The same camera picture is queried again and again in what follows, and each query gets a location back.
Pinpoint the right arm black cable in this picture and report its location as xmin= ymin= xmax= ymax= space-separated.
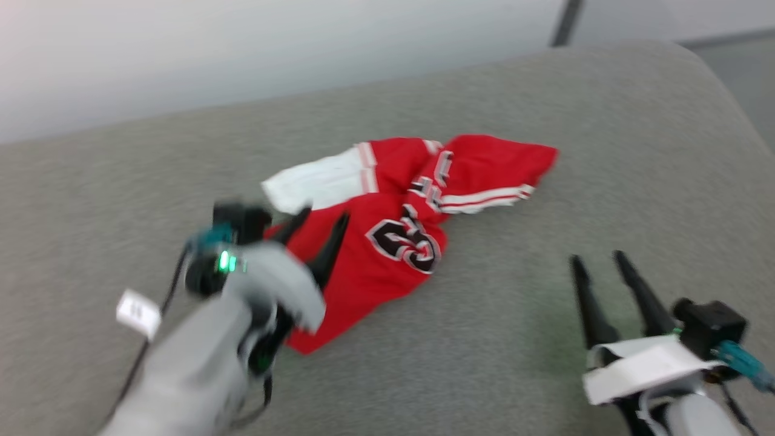
xmin=719 ymin=381 xmax=759 ymax=436

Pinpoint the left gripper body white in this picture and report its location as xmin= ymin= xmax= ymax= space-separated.
xmin=225 ymin=241 xmax=326 ymax=373

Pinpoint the dark metal bar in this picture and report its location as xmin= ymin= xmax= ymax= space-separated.
xmin=550 ymin=0 xmax=584 ymax=48

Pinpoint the white cable label tag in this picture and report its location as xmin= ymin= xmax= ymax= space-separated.
xmin=116 ymin=289 xmax=163 ymax=340

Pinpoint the red basketball jersey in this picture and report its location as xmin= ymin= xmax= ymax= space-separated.
xmin=260 ymin=134 xmax=559 ymax=355

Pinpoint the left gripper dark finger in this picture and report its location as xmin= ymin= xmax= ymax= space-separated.
xmin=275 ymin=206 xmax=313 ymax=246
xmin=306 ymin=211 xmax=351 ymax=289

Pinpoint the right teal cable connector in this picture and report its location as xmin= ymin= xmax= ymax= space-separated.
xmin=714 ymin=339 xmax=775 ymax=392

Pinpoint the teal cable connector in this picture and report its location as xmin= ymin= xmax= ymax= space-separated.
xmin=714 ymin=339 xmax=775 ymax=392
xmin=193 ymin=224 xmax=234 ymax=248

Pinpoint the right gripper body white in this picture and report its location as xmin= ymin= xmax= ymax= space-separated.
xmin=581 ymin=334 xmax=722 ymax=406

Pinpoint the grey fabric sofa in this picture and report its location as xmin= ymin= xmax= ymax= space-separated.
xmin=0 ymin=39 xmax=775 ymax=436

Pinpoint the left teal cable connector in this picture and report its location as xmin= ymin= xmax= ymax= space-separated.
xmin=193 ymin=224 xmax=234 ymax=248

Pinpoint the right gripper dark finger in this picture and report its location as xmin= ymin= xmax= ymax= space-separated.
xmin=613 ymin=249 xmax=676 ymax=337
xmin=569 ymin=254 xmax=620 ymax=351

